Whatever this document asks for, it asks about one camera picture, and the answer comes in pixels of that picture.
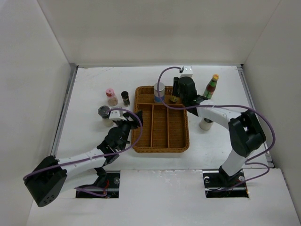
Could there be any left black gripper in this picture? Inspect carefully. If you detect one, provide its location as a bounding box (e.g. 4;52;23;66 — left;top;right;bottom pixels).
115;110;142;150

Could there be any brown cap yellow oil bottle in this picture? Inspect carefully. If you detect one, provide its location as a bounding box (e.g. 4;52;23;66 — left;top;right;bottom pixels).
170;96;178;103

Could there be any silver cap blue label shaker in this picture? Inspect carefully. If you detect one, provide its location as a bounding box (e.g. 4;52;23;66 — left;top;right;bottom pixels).
154;82;165;103

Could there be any red green sauce bottle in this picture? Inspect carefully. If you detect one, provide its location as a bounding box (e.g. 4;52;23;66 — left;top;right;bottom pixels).
203;74;219;99

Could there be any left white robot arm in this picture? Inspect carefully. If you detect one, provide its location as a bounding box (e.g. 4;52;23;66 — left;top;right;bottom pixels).
24;105;143;207

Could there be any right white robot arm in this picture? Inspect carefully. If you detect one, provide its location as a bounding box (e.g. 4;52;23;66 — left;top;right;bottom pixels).
173;76;266;186

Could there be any brown wicker divided tray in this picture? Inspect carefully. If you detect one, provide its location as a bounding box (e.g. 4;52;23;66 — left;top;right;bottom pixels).
131;86;190;153

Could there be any black cap pepper bottle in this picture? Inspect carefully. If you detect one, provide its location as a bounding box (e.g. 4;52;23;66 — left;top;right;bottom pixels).
121;91;130;107

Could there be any pink cap spice jar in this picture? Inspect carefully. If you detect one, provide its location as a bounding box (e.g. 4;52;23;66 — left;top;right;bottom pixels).
106;89;118;106

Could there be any black lid salt grinder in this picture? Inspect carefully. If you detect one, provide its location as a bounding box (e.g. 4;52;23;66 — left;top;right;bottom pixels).
97;105;113;127

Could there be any white black top grinder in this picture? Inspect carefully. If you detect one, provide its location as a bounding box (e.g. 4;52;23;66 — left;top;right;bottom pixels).
199;118;214;131

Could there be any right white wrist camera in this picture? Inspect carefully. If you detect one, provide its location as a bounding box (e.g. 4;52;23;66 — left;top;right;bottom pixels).
179;65;193;78

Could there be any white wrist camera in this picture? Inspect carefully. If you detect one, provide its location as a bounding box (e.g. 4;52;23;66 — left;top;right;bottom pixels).
109;107;123;121
179;65;193;78

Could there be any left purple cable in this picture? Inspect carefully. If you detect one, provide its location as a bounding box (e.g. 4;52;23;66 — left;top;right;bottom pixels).
23;106;144;182

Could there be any purple cable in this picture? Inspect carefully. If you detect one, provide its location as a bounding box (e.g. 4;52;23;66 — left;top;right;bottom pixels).
157;66;276;191
23;106;144;182

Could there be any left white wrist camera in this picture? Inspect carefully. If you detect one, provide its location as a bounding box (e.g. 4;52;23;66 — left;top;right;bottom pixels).
109;107;123;121

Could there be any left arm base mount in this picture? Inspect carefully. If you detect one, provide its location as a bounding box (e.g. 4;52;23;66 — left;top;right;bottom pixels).
75;168;121;199

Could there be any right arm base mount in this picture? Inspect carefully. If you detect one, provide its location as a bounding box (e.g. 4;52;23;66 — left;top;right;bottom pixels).
203;169;249;198

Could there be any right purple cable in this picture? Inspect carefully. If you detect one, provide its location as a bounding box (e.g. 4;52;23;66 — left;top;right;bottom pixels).
157;66;276;191

